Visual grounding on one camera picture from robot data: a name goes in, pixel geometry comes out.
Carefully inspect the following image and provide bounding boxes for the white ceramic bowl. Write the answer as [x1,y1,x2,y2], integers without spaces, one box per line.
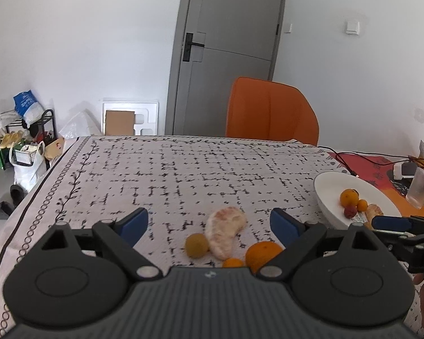
[313,171,401,230]

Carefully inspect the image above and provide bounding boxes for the clear plastic cup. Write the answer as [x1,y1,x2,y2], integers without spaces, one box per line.
[406,168,424,209]

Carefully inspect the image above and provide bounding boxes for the black door handle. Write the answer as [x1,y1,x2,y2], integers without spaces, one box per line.
[182,33,205,62]

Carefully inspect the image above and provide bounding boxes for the white patterned tablecloth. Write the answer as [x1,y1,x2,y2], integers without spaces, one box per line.
[0,135,424,338]

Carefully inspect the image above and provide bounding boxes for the brown kiwi back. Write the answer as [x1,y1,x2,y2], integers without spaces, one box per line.
[184,233,209,259]

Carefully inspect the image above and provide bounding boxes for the white light switch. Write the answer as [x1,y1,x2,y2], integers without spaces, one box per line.
[345,19,360,35]

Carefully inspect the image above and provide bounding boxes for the peeled pomelo segment pale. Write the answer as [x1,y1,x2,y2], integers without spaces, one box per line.
[204,207,247,261]

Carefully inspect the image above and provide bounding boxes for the clear plastic bag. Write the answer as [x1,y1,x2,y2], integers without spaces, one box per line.
[59,111,101,139]

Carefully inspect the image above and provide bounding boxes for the small tangerine front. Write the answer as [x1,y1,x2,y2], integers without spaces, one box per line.
[357,199,368,213]

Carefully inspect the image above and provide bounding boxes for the large orange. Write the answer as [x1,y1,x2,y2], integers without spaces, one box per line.
[339,189,360,208]
[245,241,283,274]

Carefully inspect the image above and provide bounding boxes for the small tangerine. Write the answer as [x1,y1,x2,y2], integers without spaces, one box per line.
[222,258,245,268]
[357,199,368,213]

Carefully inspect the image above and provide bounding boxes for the white charger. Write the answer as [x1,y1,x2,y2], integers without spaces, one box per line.
[393,162,417,181]

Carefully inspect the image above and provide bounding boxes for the red plum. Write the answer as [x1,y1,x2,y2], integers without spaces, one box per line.
[344,205,358,219]

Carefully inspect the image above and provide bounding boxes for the grey door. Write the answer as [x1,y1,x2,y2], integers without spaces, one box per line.
[165,0,285,136]

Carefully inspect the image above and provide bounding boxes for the dark slipper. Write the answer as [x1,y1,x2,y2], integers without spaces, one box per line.
[0,201,14,220]

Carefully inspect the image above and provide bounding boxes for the white foam packaging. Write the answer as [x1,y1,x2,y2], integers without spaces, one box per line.
[101,101,158,136]

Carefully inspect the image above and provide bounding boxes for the black cable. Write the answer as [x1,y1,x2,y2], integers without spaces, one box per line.
[315,145,421,178]

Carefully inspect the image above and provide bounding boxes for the orange chair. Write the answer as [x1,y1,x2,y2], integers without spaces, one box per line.
[225,77,319,145]

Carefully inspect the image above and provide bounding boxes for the large orange back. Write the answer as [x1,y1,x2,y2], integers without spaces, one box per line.
[245,241,283,274]

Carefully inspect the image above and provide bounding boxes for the black metal rack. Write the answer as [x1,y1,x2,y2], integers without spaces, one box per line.
[0,109,58,169]

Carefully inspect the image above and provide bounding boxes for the brown cardboard piece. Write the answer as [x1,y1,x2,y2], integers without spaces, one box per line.
[105,110,135,136]

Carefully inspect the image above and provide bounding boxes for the large orange front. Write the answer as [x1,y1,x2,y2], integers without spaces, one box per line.
[339,189,360,208]

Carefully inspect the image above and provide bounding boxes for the peeled pomelo segment orange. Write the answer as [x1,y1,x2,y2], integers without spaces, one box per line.
[365,204,384,230]

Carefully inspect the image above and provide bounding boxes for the red orange table mat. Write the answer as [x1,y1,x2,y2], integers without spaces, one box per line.
[328,151,424,217]

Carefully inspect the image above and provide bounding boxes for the blue white bag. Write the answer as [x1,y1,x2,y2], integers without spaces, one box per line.
[14,90,44,126]

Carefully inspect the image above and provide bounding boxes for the white plastic bag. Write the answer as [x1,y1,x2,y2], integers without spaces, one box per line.
[9,142,47,193]

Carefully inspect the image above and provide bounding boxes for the small wall switch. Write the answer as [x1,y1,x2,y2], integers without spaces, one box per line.
[283,23,293,34]

